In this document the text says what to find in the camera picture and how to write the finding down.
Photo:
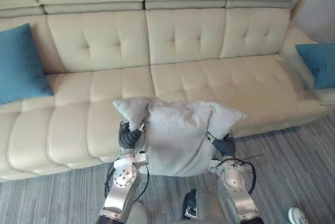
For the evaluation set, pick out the cream leather sofa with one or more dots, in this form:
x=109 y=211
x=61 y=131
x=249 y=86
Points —
x=183 y=51

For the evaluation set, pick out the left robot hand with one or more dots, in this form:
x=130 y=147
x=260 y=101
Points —
x=128 y=137

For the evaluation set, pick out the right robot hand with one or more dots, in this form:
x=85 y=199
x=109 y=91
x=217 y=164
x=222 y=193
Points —
x=222 y=145

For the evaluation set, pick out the white shoe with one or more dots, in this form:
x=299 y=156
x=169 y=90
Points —
x=298 y=216

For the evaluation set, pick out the blue square cushion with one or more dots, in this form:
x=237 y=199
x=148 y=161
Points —
x=318 y=61
x=18 y=64

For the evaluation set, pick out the light grey cushion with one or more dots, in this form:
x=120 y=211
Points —
x=178 y=135

